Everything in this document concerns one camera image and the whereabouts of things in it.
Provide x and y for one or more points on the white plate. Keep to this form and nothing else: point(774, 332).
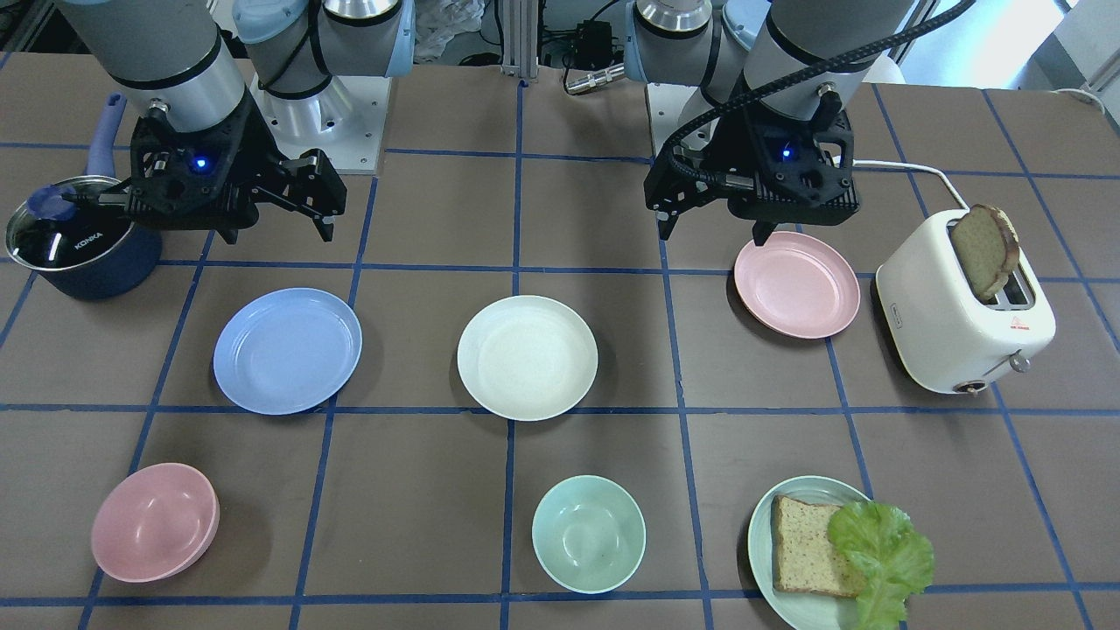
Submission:
point(527, 358)

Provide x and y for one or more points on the green plate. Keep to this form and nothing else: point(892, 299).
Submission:
point(799, 610)

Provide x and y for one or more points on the aluminium frame post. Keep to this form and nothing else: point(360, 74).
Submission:
point(519, 20)

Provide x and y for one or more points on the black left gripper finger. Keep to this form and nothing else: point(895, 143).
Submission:
point(762, 231)
point(671, 188)

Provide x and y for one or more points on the black power adapter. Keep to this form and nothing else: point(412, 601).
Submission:
point(592, 46)

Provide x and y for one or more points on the white toaster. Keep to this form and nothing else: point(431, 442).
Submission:
point(946, 339)

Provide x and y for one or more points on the pink plate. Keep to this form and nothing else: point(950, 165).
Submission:
point(797, 285)

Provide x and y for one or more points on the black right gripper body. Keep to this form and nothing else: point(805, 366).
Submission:
point(256, 150)

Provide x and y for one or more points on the pink bowl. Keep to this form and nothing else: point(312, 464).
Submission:
point(155, 524)

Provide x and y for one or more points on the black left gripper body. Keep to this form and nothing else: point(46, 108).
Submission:
point(719, 143)

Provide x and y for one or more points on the bread slice in toaster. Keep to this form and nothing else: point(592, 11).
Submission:
point(987, 249)

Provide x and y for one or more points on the bread slice on plate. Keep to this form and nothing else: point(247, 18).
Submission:
point(804, 558)

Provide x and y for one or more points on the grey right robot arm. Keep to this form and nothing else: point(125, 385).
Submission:
point(174, 51)

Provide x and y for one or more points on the blue plate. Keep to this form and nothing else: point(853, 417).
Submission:
point(287, 351)

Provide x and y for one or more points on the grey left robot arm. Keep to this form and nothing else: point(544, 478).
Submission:
point(781, 62)

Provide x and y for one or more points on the green bowl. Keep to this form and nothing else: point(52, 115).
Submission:
point(589, 534)

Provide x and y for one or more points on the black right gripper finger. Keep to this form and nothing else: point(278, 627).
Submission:
point(313, 173)
point(321, 209)

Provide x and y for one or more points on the blue saucepan with lid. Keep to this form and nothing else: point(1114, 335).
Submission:
point(86, 254)

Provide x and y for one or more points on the green lettuce leaf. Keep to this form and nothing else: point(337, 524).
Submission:
point(894, 559)

